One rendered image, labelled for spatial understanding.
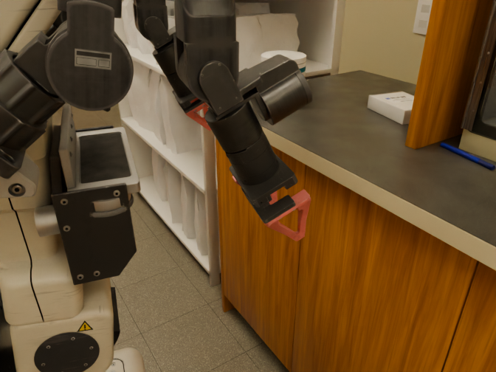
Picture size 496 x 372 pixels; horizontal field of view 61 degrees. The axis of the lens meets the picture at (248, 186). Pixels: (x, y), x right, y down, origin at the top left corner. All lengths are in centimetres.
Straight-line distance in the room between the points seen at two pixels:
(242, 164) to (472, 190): 52
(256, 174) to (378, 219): 44
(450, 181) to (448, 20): 33
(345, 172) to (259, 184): 39
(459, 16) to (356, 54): 87
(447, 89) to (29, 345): 98
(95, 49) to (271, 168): 25
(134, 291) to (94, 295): 122
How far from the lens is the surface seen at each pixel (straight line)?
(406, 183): 88
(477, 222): 80
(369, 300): 104
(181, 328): 183
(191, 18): 45
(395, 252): 92
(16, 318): 78
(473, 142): 107
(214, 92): 46
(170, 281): 204
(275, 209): 52
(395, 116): 121
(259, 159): 52
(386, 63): 175
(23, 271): 75
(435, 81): 102
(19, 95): 45
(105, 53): 43
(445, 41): 101
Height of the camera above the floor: 133
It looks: 28 degrees down
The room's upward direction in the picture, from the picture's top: straight up
